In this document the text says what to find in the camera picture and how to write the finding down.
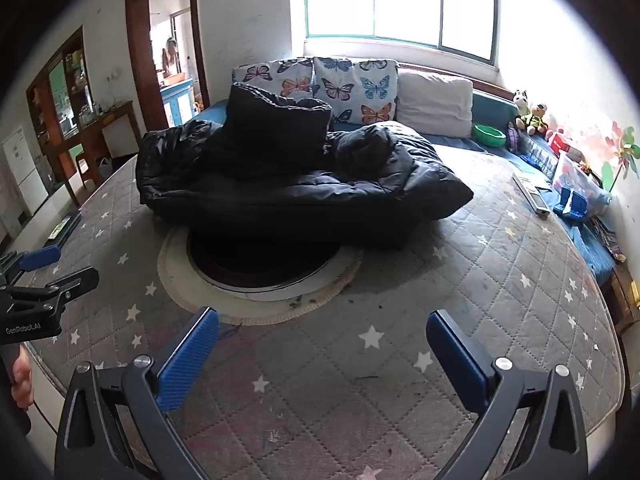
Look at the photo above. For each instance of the white pillow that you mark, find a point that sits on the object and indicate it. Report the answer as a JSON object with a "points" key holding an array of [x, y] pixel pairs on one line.
{"points": [[435, 102]]}

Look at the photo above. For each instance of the colourful pinwheel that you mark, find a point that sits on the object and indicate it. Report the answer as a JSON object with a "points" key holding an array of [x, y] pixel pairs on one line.
{"points": [[622, 152]]}

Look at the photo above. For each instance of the bear plush toy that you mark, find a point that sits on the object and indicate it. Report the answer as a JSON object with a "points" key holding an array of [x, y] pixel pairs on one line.
{"points": [[532, 120]]}

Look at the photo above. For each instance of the green framed window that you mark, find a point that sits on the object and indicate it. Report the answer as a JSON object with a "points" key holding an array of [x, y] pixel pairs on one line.
{"points": [[400, 5]]}

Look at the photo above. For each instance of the blue cabinet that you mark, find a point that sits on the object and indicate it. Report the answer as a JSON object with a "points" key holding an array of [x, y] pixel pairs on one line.
{"points": [[175, 102]]}

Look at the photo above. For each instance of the red box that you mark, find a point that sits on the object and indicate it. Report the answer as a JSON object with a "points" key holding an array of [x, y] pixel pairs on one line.
{"points": [[562, 144]]}

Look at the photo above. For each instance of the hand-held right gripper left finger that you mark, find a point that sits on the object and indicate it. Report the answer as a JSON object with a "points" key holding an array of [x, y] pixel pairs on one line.
{"points": [[187, 360]]}

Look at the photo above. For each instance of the white refrigerator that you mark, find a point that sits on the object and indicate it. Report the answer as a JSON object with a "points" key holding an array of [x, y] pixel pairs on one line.
{"points": [[20, 170]]}

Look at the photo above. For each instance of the butterfly print pillow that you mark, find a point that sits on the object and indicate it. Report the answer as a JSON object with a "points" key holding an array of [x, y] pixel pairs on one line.
{"points": [[260, 74], [360, 90]]}

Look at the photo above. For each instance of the clear plastic toy box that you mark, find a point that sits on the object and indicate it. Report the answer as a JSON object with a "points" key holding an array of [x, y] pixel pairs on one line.
{"points": [[582, 177]]}

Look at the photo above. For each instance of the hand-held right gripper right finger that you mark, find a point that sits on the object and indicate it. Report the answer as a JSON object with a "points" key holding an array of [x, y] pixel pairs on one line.
{"points": [[460, 360]]}

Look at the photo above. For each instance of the wooden crate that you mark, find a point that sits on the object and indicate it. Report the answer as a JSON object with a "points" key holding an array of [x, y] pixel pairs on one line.
{"points": [[625, 300]]}

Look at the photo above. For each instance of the black puffer jacket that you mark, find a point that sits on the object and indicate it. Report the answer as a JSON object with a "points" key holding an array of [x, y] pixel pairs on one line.
{"points": [[300, 195]]}

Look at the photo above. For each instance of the white bag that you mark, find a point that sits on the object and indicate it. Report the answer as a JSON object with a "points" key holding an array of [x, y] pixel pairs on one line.
{"points": [[103, 169]]}

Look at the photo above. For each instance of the person's left hand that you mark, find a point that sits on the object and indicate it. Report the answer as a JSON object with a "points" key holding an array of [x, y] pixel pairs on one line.
{"points": [[21, 377]]}

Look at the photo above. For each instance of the blue sofa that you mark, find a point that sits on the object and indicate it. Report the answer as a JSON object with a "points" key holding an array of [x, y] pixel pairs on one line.
{"points": [[492, 107]]}

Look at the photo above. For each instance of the purple toy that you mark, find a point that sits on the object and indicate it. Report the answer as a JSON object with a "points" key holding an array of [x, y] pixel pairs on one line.
{"points": [[514, 137]]}

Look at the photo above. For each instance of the brown wooden doorframe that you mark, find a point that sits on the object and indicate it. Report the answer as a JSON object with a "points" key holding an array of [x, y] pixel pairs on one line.
{"points": [[132, 50]]}

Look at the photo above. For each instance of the wooden desk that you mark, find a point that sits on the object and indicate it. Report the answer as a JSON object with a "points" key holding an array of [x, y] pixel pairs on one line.
{"points": [[112, 120]]}

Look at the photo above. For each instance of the green bowl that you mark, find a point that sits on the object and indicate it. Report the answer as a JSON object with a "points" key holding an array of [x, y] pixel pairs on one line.
{"points": [[489, 135]]}

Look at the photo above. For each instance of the round black cooktop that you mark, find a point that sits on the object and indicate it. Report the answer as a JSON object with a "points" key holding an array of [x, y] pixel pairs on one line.
{"points": [[250, 270]]}

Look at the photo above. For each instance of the wooden glass cabinet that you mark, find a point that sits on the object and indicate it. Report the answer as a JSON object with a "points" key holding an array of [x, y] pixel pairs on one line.
{"points": [[45, 125]]}

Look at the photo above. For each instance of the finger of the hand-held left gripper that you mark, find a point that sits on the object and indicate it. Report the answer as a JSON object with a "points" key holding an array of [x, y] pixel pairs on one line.
{"points": [[77, 280], [42, 257]]}

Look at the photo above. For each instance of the black smartphone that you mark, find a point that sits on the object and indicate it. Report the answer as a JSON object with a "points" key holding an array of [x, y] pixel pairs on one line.
{"points": [[62, 230]]}

